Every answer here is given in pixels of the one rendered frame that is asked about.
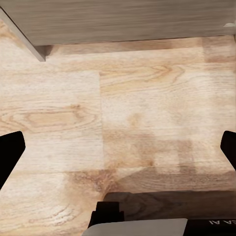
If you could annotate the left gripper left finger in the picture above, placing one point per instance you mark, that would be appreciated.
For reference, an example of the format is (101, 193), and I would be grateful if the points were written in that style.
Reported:
(12, 147)

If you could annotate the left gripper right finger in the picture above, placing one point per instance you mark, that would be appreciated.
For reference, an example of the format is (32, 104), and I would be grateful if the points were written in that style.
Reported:
(228, 146)

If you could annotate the dishwasher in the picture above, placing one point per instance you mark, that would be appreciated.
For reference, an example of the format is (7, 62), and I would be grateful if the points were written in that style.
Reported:
(53, 22)

